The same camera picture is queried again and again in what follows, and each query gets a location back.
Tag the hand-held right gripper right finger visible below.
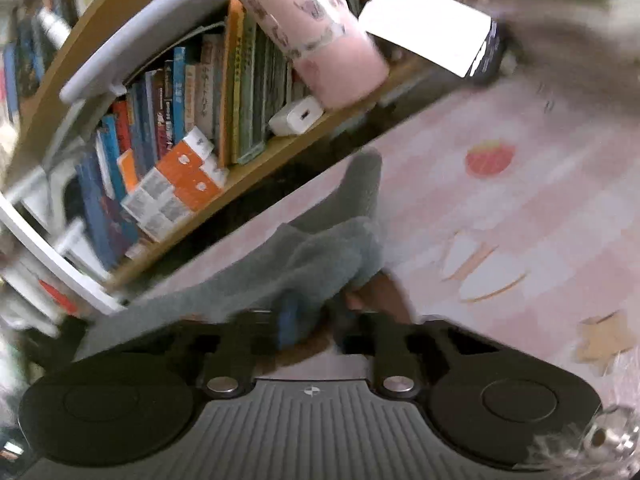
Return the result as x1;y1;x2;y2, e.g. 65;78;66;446
334;309;482;401

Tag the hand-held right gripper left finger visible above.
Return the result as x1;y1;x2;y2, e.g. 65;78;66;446
167;296;312;401

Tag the grey fleece garment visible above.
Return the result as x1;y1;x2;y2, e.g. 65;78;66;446
75;152;396;361

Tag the wooden bookshelf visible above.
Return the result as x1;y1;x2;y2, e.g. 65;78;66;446
0;0;451;291

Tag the orange white box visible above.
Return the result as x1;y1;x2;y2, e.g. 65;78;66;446
156;126;231;196
120;165;223;243

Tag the white charger plug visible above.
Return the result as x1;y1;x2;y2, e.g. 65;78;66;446
268;96;326;137

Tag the pink checked printed bedsheet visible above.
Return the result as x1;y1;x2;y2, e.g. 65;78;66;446
125;75;640;396

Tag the white shelf unit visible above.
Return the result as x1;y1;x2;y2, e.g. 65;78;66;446
0;187;126;317

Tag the row of colourful books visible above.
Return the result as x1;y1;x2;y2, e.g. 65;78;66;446
0;0;101;126
75;0;311;271

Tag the pink printed cylinder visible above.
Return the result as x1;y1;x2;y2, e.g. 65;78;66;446
239;0;391;111

